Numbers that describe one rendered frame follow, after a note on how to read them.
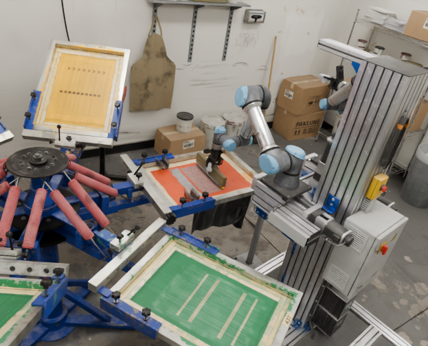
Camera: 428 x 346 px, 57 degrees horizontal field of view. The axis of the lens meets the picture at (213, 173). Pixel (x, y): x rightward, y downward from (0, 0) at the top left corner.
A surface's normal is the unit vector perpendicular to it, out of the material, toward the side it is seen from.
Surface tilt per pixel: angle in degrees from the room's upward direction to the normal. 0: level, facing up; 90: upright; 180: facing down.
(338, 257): 90
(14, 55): 90
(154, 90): 90
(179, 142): 89
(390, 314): 0
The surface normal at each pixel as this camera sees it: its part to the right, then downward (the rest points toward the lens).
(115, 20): 0.53, 0.52
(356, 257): -0.75, 0.25
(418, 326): 0.15, -0.83
